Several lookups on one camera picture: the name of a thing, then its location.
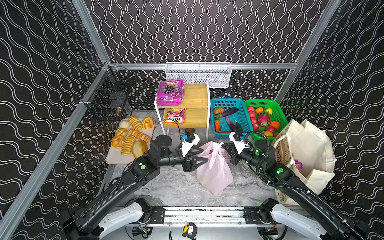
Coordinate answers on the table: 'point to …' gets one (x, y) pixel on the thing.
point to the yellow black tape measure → (190, 231)
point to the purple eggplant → (229, 112)
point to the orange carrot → (217, 125)
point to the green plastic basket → (278, 121)
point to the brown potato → (218, 110)
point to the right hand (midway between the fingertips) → (223, 144)
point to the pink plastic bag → (214, 169)
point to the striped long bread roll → (127, 145)
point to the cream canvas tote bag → (308, 151)
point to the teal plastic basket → (227, 124)
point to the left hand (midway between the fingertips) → (207, 156)
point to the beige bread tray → (115, 156)
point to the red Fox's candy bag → (178, 114)
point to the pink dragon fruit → (264, 118)
